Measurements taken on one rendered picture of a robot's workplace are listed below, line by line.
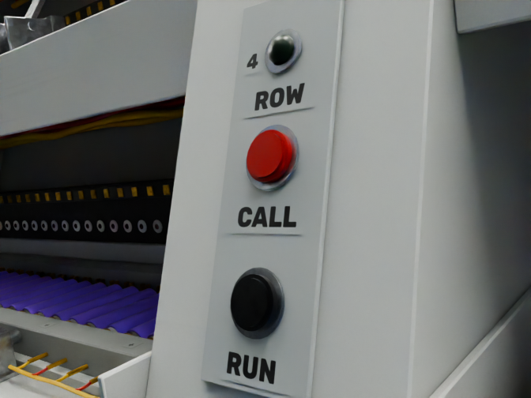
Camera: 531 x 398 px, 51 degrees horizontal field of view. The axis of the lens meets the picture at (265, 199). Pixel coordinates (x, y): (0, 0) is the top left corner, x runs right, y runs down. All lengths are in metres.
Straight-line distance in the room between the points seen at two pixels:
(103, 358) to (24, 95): 0.15
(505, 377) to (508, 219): 0.05
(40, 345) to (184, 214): 0.18
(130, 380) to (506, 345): 0.12
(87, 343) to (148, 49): 0.15
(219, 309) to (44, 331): 0.19
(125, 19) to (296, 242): 0.15
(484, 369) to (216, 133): 0.11
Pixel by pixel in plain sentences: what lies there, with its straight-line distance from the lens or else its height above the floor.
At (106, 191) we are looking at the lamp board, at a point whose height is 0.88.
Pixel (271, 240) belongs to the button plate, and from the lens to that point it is 0.16.
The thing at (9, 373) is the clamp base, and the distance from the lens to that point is 0.36.
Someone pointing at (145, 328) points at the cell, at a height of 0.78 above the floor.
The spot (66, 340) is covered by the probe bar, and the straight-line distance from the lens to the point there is 0.33.
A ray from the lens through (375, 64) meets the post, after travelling 0.16.
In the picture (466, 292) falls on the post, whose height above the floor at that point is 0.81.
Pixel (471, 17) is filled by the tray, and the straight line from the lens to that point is 0.17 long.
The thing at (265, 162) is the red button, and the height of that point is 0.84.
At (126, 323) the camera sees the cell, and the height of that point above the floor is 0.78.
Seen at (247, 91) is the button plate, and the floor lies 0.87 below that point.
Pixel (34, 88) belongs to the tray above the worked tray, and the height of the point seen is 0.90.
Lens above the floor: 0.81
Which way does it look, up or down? 9 degrees up
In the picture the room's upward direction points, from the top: 6 degrees clockwise
